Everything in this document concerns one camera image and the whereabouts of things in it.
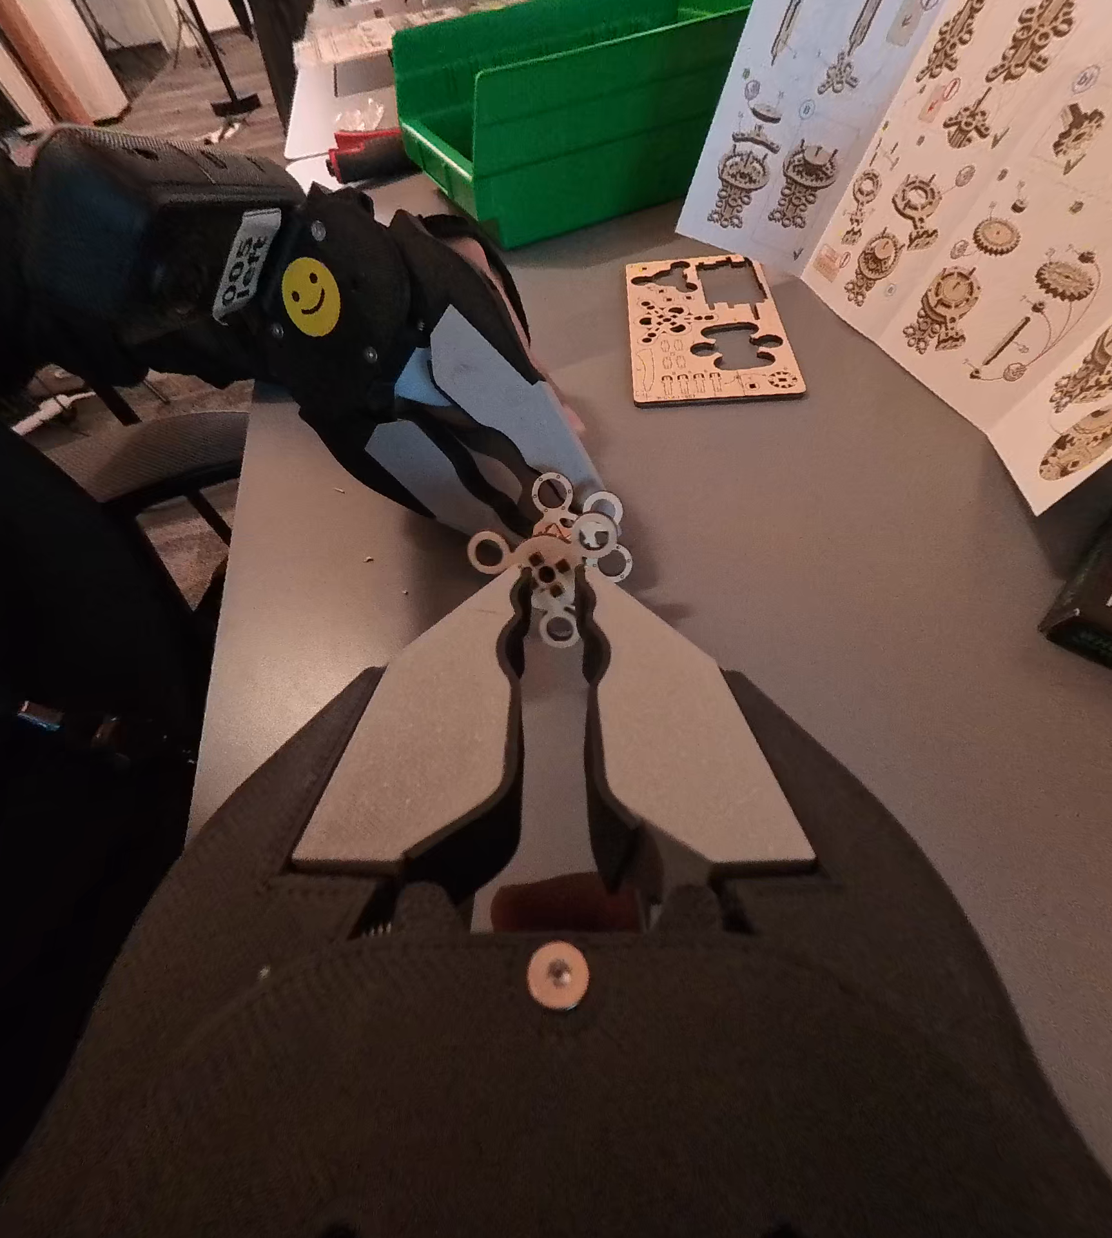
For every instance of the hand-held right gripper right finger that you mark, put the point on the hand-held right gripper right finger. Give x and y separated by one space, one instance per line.
700 764

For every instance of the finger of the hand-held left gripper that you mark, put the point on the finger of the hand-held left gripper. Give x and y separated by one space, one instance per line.
429 465
497 387

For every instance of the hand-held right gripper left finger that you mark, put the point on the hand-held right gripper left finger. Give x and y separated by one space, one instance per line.
410 764

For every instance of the wooden model assembly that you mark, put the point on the wooden model assembly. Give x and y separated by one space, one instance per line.
556 556

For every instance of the wooden cut-out parts sheet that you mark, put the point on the wooden cut-out parts sheet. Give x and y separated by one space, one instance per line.
768 377

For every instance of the person's left hand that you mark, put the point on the person's left hand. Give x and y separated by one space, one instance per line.
482 266

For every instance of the red and black cylinder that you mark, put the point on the red and black cylinder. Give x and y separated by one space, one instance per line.
371 155

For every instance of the black floor stand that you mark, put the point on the black floor stand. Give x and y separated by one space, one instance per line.
227 68

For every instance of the grey mesh office chair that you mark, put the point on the grey mesh office chair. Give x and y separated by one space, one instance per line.
158 454

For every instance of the green plastic bin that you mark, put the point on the green plastic bin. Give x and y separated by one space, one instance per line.
594 126

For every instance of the white power strip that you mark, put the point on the white power strip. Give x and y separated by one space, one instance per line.
52 412

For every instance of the person's black clothing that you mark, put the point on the person's black clothing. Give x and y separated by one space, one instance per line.
52 774

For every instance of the folded instruction leaflet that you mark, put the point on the folded instruction leaflet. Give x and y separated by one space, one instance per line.
999 145

